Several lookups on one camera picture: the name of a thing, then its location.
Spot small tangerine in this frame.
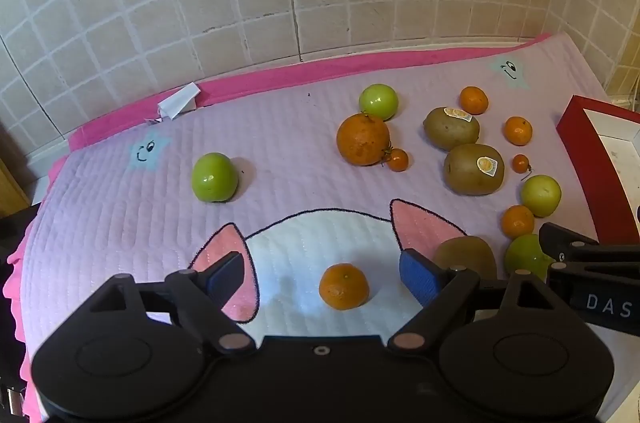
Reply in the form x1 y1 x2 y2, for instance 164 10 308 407
500 204 536 239
503 116 534 147
459 86 489 115
318 263 371 311

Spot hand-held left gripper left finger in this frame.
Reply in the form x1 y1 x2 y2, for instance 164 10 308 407
90 251 257 352

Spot large orange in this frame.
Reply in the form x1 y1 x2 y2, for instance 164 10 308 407
336 113 391 167

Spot red box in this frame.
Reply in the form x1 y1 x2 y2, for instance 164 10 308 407
556 94 640 249

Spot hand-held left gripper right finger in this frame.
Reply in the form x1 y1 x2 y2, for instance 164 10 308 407
387 247 557 352

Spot wooden cabinet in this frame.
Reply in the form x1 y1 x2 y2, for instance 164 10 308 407
0 123 32 216

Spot white paper tag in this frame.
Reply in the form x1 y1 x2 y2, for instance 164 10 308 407
145 83 202 122

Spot plain brown kiwi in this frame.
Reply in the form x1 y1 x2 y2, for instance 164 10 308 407
432 235 498 280

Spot kiwi with sticker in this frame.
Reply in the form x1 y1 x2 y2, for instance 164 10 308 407
423 106 481 152
443 143 506 197

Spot orange cherry tomato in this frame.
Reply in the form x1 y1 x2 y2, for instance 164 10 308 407
511 154 534 182
381 147 410 173

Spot green apple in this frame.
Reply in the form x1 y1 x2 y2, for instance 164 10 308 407
358 84 400 122
520 174 563 218
191 152 239 204
503 233 557 282

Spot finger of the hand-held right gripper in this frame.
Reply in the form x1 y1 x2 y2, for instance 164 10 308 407
538 221 640 264

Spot pink printed blanket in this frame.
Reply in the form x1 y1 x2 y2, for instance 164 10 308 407
2 33 615 423

